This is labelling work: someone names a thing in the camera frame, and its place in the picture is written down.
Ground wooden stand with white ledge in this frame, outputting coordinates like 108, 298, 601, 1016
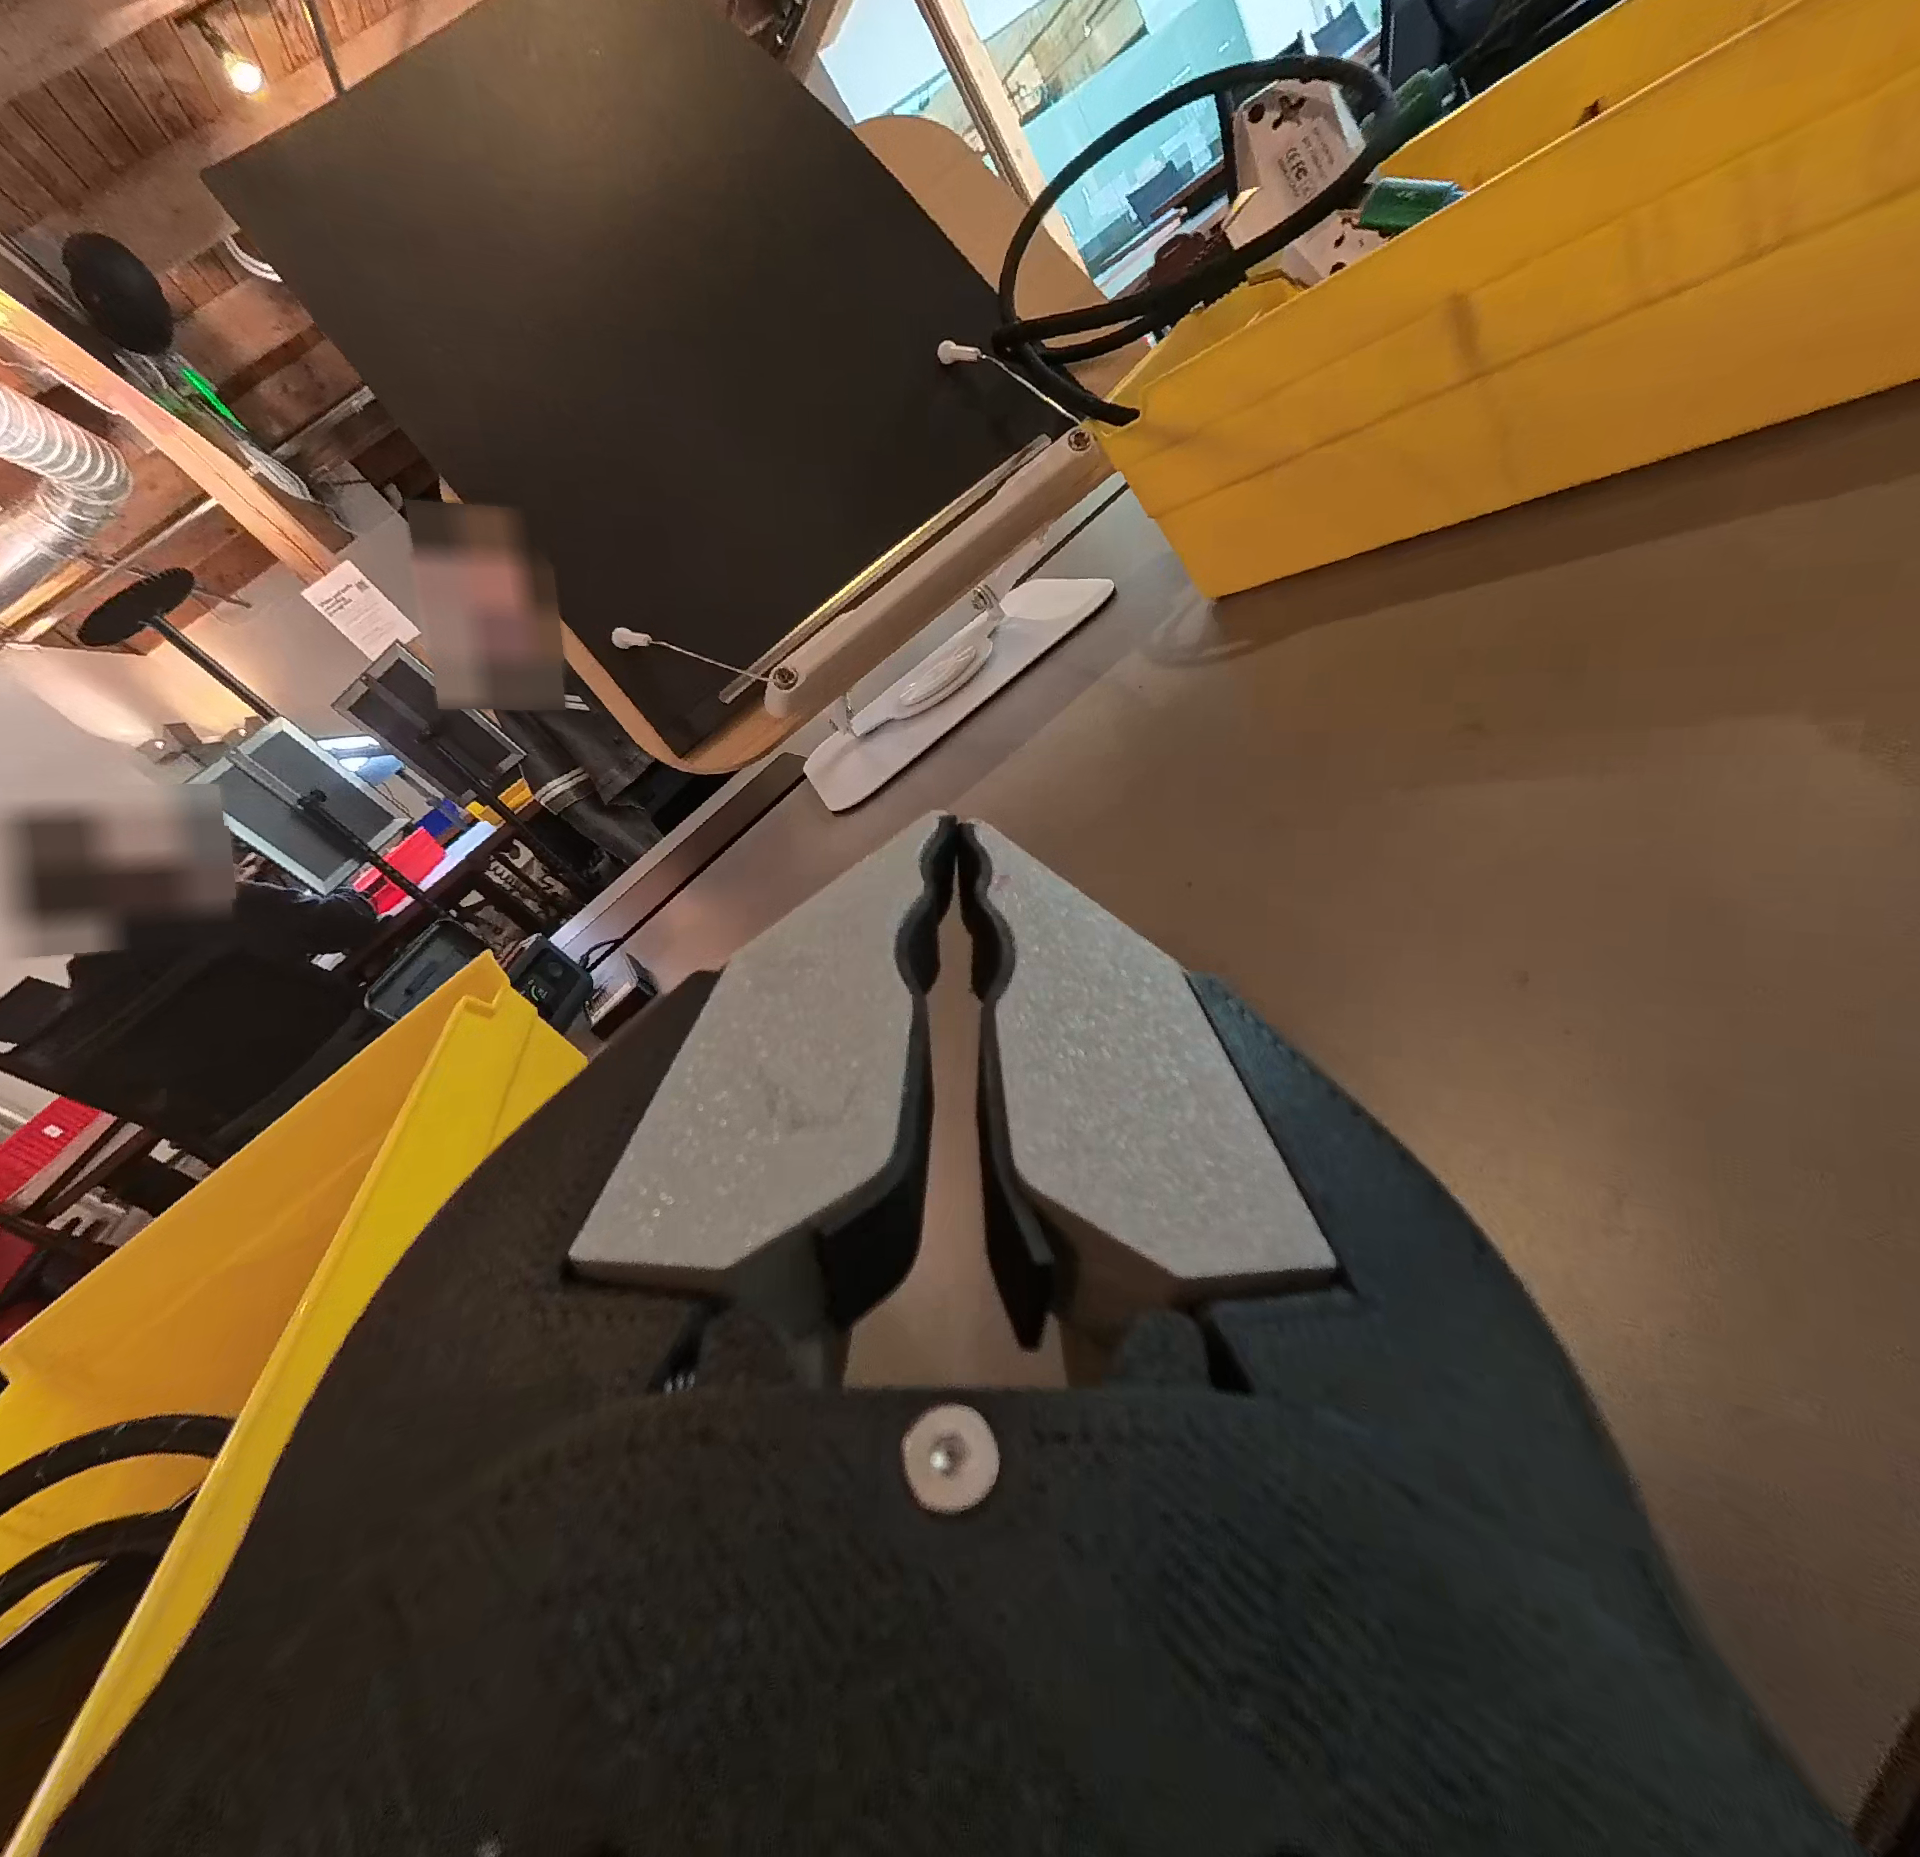
565, 115, 1146, 782

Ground wire page clip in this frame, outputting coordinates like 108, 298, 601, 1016
937, 337, 1095, 448
610, 625, 802, 696

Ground white wall sign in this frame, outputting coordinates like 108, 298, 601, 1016
300, 572, 422, 663

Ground black disc floor lamp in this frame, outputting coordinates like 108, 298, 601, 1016
76, 569, 288, 726

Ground grey computer monitor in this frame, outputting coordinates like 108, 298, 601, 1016
226, 718, 412, 899

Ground black round ceiling lamp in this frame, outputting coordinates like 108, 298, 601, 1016
62, 229, 177, 357

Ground silver ventilation duct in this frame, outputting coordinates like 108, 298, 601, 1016
0, 386, 137, 586

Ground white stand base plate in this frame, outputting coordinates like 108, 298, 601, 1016
802, 576, 1120, 812

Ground yellow plastic bin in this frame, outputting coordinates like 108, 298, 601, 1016
0, 956, 591, 1857
1095, 0, 1920, 600

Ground red storage box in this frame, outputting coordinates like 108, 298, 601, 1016
0, 1108, 115, 1216

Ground thick black cable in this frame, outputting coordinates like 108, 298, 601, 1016
996, 57, 1405, 425

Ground black braided cable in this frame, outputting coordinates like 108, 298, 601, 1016
0, 1414, 234, 1516
0, 1510, 195, 1635

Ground black board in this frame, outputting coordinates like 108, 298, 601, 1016
200, 0, 1075, 760

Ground white power adapter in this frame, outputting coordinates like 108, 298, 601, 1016
1224, 79, 1376, 283

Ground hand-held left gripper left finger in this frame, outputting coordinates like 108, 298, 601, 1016
568, 812, 967, 1326

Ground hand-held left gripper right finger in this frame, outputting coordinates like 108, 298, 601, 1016
960, 819, 1339, 1355

